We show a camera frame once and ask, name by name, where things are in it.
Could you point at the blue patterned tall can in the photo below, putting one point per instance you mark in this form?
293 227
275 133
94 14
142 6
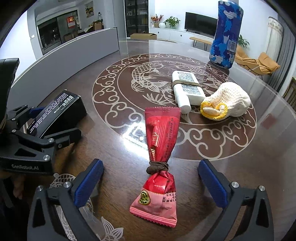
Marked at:
225 42

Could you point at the green potted plant left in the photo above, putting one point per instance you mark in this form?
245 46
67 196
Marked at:
172 22

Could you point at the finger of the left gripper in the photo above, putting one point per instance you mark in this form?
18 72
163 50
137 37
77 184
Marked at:
64 138
20 115

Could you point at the cardboard box on floor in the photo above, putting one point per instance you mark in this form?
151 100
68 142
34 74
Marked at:
144 36

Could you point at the black cardboard box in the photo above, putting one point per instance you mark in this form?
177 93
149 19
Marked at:
62 113

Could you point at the dark display cabinet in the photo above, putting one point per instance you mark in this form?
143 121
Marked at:
136 16

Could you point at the yellow lounge chair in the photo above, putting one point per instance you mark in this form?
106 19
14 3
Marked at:
263 65

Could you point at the green potted plant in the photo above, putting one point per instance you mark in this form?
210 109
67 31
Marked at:
243 42
172 22

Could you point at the wooden bench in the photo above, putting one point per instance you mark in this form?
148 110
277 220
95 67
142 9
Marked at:
197 40

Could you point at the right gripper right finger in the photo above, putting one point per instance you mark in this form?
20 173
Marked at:
257 220

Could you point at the red pink snack packet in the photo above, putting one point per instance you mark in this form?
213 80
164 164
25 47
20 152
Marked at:
157 199

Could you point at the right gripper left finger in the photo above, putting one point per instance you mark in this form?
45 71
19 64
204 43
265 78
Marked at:
44 222

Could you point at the flower vase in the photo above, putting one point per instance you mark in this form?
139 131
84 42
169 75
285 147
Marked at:
156 20

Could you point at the black television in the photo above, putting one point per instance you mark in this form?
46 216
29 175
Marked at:
200 24

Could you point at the green potted plant right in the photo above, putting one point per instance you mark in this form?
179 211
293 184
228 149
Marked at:
243 42

